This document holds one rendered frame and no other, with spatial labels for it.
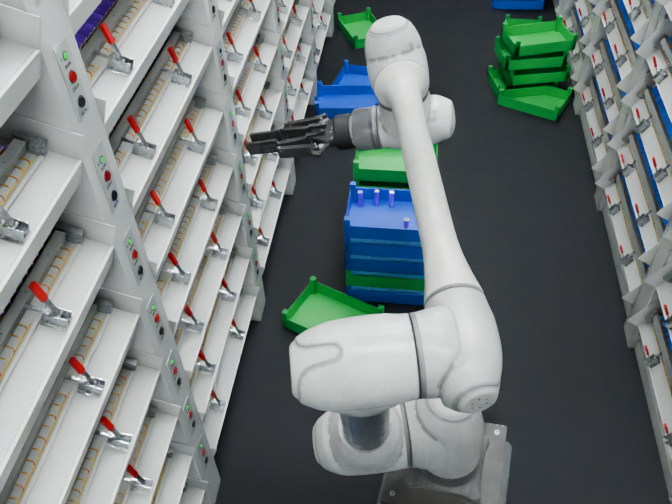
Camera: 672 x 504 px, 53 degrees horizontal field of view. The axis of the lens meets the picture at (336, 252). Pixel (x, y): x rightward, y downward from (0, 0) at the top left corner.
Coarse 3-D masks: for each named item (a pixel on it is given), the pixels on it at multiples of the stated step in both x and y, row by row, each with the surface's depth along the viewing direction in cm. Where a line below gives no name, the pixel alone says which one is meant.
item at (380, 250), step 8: (344, 240) 227; (352, 248) 229; (360, 248) 229; (368, 248) 229; (376, 248) 228; (384, 248) 228; (392, 248) 227; (400, 248) 227; (408, 248) 226; (416, 248) 226; (384, 256) 230; (392, 256) 230; (400, 256) 229; (408, 256) 229; (416, 256) 228
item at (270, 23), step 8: (272, 0) 231; (272, 8) 233; (272, 16) 235; (264, 24) 237; (272, 24) 237; (280, 24) 246; (280, 32) 246; (280, 40) 247; (272, 64) 248; (280, 64) 250; (272, 72) 250; (280, 72) 251; (280, 104) 260; (288, 104) 270; (280, 112) 263; (288, 112) 271; (288, 120) 272; (288, 176) 285; (288, 184) 288; (288, 192) 291
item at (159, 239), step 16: (208, 96) 177; (224, 96) 177; (192, 112) 176; (208, 112) 178; (208, 128) 174; (176, 144) 166; (208, 144) 170; (192, 160) 164; (176, 176) 159; (192, 176) 161; (160, 192) 154; (176, 192) 156; (192, 192) 162; (176, 208) 153; (144, 224) 147; (176, 224) 150; (160, 240) 145; (160, 256) 142
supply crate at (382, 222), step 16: (352, 192) 235; (368, 192) 237; (384, 192) 236; (400, 192) 235; (352, 208) 236; (368, 208) 236; (384, 208) 235; (400, 208) 235; (352, 224) 230; (368, 224) 230; (384, 224) 230; (400, 224) 229; (416, 224) 229; (400, 240) 224; (416, 240) 223
